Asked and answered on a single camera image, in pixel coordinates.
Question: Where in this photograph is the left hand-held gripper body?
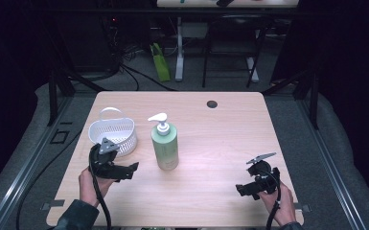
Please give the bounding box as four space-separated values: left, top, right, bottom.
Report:
88 137 123 180

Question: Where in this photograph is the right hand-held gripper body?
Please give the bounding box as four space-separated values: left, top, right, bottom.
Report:
245 152 282 196

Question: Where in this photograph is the person's left hand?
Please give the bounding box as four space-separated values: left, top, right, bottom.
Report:
78 168 116 209

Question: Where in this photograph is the person's right hand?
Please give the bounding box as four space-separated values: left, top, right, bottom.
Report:
258 181 297 227

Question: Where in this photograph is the white plastic basket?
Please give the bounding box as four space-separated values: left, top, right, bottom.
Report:
88 106 138 157

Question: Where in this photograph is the green pump bottle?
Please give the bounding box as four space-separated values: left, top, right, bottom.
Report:
147 112 180 172

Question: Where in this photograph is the grey tape piece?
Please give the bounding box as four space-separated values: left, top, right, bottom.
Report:
40 198 66 212
294 202 311 214

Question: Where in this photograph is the black metal stand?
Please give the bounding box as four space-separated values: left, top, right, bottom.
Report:
262 68 320 130
46 68 109 127

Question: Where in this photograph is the green bag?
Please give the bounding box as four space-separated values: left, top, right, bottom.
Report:
150 42 173 82

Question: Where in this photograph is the white desk leg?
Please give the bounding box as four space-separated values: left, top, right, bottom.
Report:
174 16 186 82

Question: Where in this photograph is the black chair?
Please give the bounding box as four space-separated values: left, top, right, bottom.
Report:
201 12 271 89

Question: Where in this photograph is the light wooden desk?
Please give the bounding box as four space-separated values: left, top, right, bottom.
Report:
156 0 300 9

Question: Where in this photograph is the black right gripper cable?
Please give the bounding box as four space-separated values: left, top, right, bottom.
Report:
265 169 283 230

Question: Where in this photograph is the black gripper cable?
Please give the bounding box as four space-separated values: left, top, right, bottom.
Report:
265 169 283 230
88 157 113 230

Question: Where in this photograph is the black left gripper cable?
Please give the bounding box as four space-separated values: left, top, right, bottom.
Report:
88 157 113 230

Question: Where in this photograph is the black floor cable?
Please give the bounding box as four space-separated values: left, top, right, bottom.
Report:
14 128 84 230

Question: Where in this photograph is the aluminium floor rail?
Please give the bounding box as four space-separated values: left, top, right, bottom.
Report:
0 95 75 230
296 99 368 230

